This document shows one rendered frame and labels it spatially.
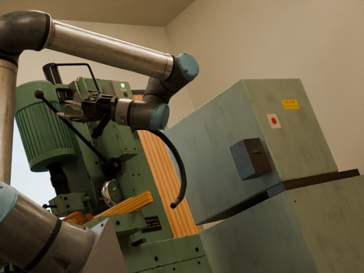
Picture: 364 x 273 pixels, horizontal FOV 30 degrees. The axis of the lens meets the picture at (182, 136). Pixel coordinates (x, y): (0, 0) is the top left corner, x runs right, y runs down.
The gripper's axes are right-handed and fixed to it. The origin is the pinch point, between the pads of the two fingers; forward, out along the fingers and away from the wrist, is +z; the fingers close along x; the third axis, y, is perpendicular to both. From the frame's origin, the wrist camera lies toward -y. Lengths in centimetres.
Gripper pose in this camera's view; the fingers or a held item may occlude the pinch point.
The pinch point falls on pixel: (64, 109)
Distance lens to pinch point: 239.6
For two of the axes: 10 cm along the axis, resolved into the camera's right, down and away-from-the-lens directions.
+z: -9.7, -1.3, 2.2
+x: -2.5, 5.9, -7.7
